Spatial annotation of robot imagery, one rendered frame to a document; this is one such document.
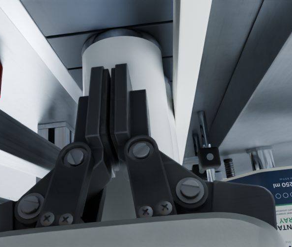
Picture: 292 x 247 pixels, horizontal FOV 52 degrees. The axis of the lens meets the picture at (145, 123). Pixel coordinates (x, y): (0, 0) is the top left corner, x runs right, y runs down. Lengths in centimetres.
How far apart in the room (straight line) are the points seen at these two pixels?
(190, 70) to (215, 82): 22
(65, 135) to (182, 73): 32
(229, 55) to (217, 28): 5
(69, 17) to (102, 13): 2
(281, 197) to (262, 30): 34
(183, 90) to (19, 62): 19
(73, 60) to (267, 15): 15
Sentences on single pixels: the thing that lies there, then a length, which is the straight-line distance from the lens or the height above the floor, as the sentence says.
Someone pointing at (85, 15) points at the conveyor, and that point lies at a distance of 17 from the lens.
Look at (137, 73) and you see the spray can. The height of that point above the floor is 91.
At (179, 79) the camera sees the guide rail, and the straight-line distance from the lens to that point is 17.
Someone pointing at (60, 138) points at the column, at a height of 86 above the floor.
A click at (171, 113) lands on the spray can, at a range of 22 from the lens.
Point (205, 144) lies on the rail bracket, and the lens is 45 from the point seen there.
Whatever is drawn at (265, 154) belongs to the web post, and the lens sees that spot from 55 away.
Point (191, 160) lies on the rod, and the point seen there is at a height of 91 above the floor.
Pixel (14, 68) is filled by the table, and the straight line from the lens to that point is 33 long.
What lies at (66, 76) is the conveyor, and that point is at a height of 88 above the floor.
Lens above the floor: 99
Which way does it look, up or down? 19 degrees down
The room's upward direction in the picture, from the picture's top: 175 degrees clockwise
